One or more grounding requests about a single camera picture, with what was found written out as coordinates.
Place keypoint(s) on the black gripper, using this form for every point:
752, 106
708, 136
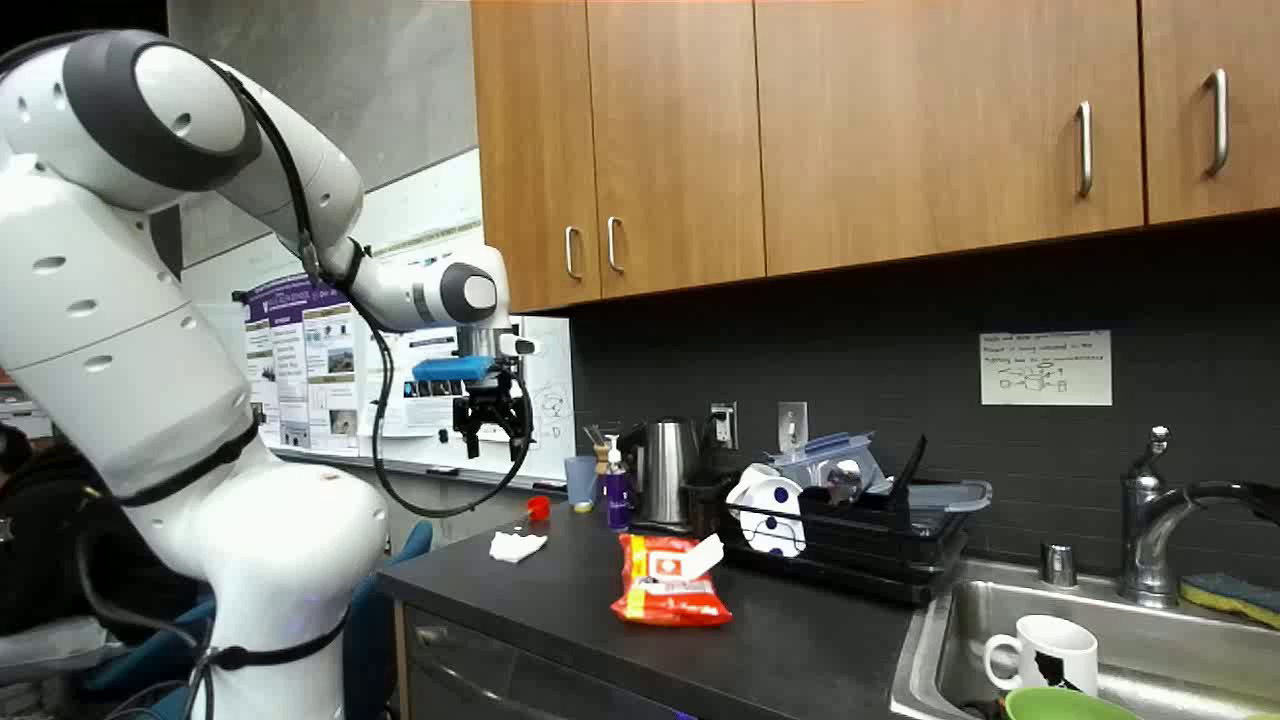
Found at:
489, 396

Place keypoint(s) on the orange wet wipes packet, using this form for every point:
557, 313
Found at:
666, 595

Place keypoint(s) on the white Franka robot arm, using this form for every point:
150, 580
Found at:
133, 332

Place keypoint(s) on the whiteboard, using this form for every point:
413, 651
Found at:
553, 385

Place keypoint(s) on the small red object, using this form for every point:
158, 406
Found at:
537, 508

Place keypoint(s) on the blue plastic cup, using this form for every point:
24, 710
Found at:
583, 482

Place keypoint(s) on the white crumpled tissue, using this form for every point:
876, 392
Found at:
517, 547

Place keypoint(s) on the purple bottle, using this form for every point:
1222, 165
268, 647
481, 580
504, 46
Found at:
613, 496

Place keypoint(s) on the stainless steel kettle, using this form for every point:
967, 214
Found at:
666, 473

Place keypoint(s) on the purple header poster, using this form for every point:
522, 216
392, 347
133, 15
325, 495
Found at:
307, 372

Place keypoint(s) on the dark base cabinet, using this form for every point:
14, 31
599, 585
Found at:
504, 667

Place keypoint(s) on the white item with blue dots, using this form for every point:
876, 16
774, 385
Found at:
766, 514

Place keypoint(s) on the narrow wooden cabinet door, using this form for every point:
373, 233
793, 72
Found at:
532, 121

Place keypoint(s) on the clear container with blue lid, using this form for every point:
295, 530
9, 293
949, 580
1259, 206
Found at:
827, 461

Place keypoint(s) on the medium wooden cabinet door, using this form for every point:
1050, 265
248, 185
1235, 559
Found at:
673, 121

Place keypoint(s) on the black dish rack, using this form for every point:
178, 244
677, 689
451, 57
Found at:
864, 547

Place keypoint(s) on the blue plastic tray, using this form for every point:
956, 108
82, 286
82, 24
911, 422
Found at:
954, 495

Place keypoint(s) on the wide wooden cabinet door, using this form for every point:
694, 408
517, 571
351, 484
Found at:
932, 121

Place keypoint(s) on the small chrome sink fitting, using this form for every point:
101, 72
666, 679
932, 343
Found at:
1059, 560

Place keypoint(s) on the white mug with black print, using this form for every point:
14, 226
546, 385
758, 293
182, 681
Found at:
1052, 647

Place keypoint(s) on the green bowl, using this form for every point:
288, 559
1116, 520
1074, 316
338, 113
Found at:
1065, 707

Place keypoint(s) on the chrome faucet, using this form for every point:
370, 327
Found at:
1144, 532

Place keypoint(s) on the stainless steel sink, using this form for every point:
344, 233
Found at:
1175, 655

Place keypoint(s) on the yellow green sponge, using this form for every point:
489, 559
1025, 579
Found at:
1235, 597

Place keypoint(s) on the cropped wooden cabinet door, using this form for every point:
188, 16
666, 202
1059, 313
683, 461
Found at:
1241, 42

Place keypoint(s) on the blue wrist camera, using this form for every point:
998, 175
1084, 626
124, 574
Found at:
453, 371

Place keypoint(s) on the white paper wall note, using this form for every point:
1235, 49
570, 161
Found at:
1046, 364

